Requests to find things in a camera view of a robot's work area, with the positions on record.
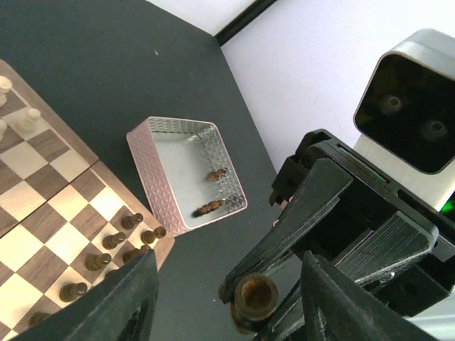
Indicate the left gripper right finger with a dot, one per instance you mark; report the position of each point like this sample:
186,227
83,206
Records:
336,308

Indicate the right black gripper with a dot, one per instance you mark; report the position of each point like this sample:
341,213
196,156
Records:
381,235

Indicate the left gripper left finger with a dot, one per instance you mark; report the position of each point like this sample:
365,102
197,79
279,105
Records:
121,307

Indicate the dark knight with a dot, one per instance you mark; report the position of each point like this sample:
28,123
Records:
129,255

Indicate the dark rook corner piece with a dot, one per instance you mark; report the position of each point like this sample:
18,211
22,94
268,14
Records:
149,236

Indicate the wooden chess board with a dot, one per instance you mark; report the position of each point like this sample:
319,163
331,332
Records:
58,202

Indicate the white chess pieces row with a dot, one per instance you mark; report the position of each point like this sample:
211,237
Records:
23,120

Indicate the dark queen in tin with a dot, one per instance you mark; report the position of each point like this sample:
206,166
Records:
208,208

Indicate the pink-rimmed metal tin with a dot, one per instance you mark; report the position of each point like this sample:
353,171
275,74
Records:
173,158

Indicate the dark pawn in tin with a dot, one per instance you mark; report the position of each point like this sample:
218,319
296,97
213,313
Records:
217,174

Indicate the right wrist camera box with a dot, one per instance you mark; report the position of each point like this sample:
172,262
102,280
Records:
406,117

